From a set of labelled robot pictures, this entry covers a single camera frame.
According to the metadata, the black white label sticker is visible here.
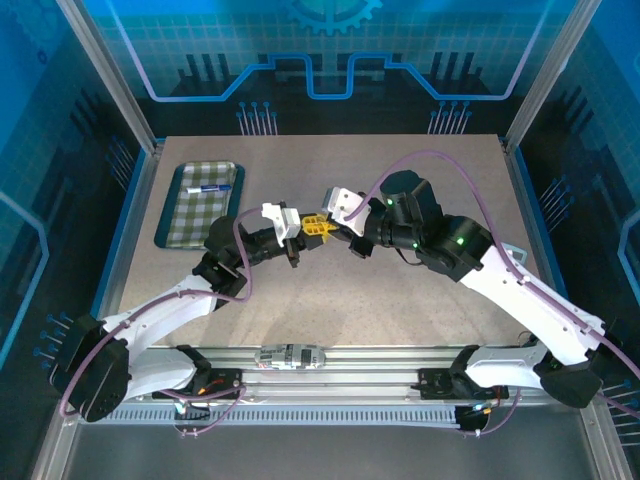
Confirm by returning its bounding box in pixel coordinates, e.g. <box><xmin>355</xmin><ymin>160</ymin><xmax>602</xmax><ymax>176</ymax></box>
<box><xmin>254</xmin><ymin>343</ymin><xmax>327</xmax><ymax>371</ymax></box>

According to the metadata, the slotted grey cable duct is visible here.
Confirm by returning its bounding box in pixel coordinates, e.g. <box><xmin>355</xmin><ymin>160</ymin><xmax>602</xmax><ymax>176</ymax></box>
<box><xmin>74</xmin><ymin>403</ymin><xmax>464</xmax><ymax>427</ymax></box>

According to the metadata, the aluminium frame post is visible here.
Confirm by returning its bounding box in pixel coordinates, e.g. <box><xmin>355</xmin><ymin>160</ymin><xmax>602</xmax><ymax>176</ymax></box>
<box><xmin>54</xmin><ymin>0</ymin><xmax>160</xmax><ymax>154</ymax></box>
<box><xmin>502</xmin><ymin>0</ymin><xmax>604</xmax><ymax>151</ymax></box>

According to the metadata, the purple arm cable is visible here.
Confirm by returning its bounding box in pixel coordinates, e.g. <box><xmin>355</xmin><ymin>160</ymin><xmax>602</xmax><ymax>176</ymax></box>
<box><xmin>344</xmin><ymin>149</ymin><xmax>640</xmax><ymax>439</ymax></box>
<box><xmin>58</xmin><ymin>207</ymin><xmax>266</xmax><ymax>440</ymax></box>

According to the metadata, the aluminium mounting rail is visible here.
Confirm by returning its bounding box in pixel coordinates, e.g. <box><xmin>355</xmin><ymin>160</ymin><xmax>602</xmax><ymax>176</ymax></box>
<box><xmin>119</xmin><ymin>343</ymin><xmax>554</xmax><ymax>404</ymax></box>

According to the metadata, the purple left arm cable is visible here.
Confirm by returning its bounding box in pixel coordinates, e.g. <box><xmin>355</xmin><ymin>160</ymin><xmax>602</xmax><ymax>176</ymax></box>
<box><xmin>58</xmin><ymin>207</ymin><xmax>266</xmax><ymax>440</ymax></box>

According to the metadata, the checkered green tray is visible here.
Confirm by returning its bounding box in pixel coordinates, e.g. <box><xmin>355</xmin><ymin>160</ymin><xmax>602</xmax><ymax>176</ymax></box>
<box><xmin>153</xmin><ymin>159</ymin><xmax>247</xmax><ymax>251</ymax></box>

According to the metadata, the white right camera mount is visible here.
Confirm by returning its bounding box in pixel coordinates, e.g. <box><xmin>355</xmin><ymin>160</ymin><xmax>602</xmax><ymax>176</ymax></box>
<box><xmin>333</xmin><ymin>188</ymin><xmax>375</xmax><ymax>238</ymax></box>

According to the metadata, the blue-edged aluminium side rail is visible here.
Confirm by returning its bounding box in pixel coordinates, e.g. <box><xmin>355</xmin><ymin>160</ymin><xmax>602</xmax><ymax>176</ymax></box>
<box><xmin>29</xmin><ymin>138</ymin><xmax>166</xmax><ymax>480</ymax></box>
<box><xmin>502</xmin><ymin>137</ymin><xmax>634</xmax><ymax>480</ymax></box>

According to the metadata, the grey calculator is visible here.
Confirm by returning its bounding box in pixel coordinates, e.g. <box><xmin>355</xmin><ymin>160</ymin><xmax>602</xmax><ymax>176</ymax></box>
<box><xmin>499</xmin><ymin>242</ymin><xmax>529</xmax><ymax>266</ymax></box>

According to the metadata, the green checkered cloth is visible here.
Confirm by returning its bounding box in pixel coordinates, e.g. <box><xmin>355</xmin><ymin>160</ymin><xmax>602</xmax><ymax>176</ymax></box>
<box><xmin>167</xmin><ymin>160</ymin><xmax>239</xmax><ymax>247</ymax></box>

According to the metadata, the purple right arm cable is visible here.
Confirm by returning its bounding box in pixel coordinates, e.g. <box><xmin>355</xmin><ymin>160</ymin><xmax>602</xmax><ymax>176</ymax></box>
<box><xmin>344</xmin><ymin>149</ymin><xmax>640</xmax><ymax>439</ymax></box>

